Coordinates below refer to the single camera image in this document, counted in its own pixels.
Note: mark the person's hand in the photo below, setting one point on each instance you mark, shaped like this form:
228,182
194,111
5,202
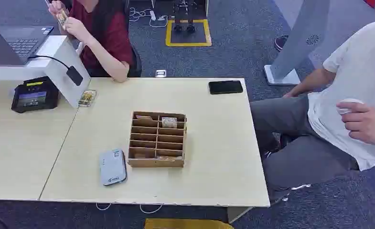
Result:
76,30
55,7
367,124

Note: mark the patterned card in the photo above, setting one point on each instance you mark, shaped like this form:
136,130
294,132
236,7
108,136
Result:
61,17
169,122

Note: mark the white desk riser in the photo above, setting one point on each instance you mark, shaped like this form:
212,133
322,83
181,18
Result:
60,53

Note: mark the person in red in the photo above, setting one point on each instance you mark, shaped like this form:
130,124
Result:
111,34

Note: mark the person in white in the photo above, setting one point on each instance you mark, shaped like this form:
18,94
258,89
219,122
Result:
358,72

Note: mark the dark laptop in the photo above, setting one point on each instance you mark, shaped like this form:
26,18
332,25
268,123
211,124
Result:
3,44

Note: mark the clear case of cards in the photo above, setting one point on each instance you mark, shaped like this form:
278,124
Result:
87,98

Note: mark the black payment terminal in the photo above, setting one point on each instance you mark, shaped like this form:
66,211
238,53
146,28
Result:
33,96

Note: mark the yellow floor tape square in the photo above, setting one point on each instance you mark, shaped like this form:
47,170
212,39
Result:
168,34

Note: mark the silver floor socket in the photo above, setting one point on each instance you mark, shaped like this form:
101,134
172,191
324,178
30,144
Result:
160,73

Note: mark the black robot legs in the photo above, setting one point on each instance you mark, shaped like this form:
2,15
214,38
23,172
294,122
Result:
184,15

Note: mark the grey standing panel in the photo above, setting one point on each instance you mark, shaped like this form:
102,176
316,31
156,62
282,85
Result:
301,38

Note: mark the brown card in box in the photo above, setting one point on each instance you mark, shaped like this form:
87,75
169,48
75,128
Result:
144,118

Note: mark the dark shoe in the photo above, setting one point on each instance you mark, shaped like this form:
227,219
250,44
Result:
281,42

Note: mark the patterned card in box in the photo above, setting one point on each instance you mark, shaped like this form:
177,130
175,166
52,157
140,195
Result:
169,122

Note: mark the black smartphone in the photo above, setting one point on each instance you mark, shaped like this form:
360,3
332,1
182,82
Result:
225,87

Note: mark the wooden slotted card box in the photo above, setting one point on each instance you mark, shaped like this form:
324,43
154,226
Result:
157,162

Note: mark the card lying in box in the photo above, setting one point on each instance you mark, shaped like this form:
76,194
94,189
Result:
168,157

